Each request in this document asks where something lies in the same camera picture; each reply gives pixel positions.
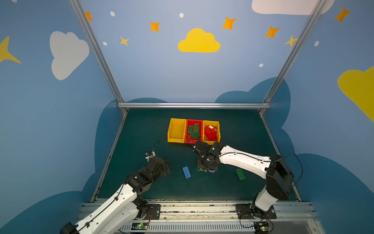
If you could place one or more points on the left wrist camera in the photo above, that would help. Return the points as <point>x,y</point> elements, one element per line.
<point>150,154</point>

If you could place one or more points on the red lego brick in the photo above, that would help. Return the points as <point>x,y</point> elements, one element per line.
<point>210,133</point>

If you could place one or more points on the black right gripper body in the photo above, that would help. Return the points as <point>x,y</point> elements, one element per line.
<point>206,163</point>

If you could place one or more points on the right yellow plastic bin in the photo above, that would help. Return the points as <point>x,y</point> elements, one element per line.
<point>216,124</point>

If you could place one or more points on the left aluminium frame post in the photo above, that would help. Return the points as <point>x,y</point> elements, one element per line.
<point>84,22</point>

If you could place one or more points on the left controller board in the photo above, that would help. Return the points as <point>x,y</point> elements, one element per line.
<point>139,227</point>

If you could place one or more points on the green lego brick small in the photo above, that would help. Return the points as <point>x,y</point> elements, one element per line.
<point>195,135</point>

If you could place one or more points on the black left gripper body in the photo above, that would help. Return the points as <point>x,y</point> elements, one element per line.
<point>163,166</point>

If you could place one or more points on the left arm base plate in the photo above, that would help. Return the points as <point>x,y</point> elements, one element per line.
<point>152,211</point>

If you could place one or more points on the controller board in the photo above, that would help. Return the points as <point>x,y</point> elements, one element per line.
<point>139,227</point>
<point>262,227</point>

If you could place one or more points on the yellow plastic bin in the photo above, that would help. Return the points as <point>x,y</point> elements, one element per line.
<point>216,124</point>
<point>177,130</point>

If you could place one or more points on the left yellow plastic bin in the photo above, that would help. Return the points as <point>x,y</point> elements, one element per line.
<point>177,130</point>

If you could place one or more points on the right aluminium frame post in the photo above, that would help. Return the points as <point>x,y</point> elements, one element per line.
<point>296,48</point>

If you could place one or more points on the aluminium frame post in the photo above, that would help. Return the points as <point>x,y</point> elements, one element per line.
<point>296,48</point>
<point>84,22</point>

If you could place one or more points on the aluminium front mounting rail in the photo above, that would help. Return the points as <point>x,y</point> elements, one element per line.
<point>219,217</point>

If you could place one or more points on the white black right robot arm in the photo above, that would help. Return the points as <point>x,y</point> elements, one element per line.
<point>275,171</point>

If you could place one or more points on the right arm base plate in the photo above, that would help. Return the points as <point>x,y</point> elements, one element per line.
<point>249,211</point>

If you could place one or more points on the red plastic bin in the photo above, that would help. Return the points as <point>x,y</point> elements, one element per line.
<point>188,138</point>

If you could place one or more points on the right controller board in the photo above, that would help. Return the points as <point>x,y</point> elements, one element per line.
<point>262,227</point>

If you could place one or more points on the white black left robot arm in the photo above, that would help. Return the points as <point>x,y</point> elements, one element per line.
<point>125,205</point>

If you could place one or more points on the horizontal aluminium frame rail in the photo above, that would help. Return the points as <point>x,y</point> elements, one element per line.
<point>194,105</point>

